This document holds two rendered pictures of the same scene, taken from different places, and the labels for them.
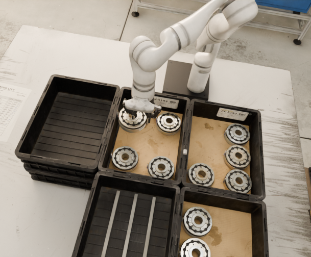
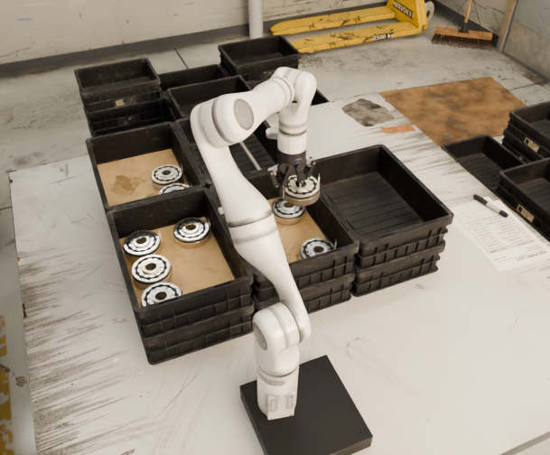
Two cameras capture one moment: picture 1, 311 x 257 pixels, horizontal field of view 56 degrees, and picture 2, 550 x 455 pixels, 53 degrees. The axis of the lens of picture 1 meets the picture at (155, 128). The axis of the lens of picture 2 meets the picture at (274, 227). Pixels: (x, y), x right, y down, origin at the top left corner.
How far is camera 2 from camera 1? 1.74 m
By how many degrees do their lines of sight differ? 79
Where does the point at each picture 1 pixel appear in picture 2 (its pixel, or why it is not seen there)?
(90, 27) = not seen: outside the picture
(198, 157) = (204, 255)
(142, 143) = (284, 236)
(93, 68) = (477, 354)
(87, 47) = (540, 389)
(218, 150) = (182, 275)
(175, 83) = (316, 382)
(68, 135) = (371, 207)
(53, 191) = not seen: hidden behind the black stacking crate
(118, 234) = (246, 167)
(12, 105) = (489, 244)
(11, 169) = not seen: hidden behind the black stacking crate
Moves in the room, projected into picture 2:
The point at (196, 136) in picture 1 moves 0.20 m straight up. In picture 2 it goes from (221, 277) to (217, 222)
